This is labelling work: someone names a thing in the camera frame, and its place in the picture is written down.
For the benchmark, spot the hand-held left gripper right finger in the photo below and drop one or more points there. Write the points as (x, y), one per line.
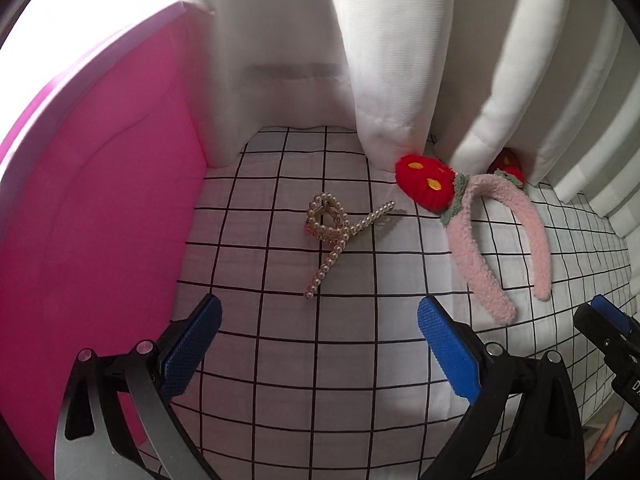
(447, 347)

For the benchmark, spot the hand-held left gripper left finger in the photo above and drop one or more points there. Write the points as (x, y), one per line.
(192, 345)

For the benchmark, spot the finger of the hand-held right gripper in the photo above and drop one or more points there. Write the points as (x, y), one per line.
(595, 330)
(610, 311)

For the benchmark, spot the pearl hair claw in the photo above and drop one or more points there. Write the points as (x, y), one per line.
(351, 232)

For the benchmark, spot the pink plastic bin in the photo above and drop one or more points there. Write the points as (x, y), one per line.
(100, 210)

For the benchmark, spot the pink fluffy strawberry headband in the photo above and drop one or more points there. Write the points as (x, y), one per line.
(420, 180)

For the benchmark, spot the person's right hand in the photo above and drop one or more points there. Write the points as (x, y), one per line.
(611, 429)

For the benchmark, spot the white black grid cloth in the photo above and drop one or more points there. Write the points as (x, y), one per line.
(350, 360)

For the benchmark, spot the white curtain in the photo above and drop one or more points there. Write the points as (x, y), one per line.
(400, 60)

